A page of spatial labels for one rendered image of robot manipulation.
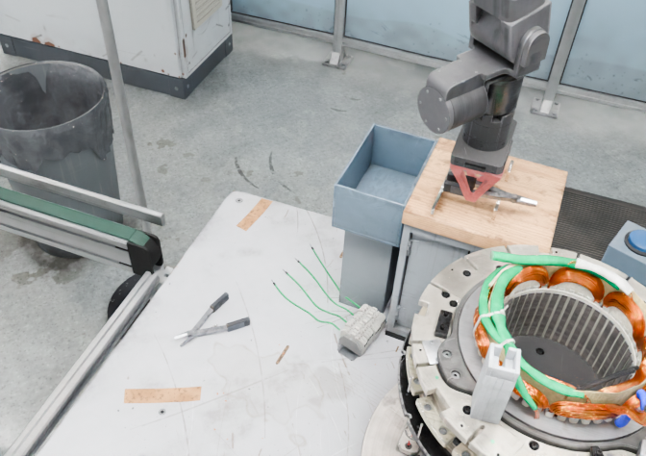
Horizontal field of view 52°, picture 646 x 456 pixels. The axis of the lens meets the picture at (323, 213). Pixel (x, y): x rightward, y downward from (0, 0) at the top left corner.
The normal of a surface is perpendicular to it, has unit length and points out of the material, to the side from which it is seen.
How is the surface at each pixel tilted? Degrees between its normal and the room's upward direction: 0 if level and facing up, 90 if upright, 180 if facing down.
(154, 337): 0
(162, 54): 90
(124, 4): 90
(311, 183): 0
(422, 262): 90
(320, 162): 0
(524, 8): 90
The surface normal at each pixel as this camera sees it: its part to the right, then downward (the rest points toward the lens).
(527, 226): 0.04, -0.73
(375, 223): -0.39, 0.62
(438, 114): -0.84, 0.38
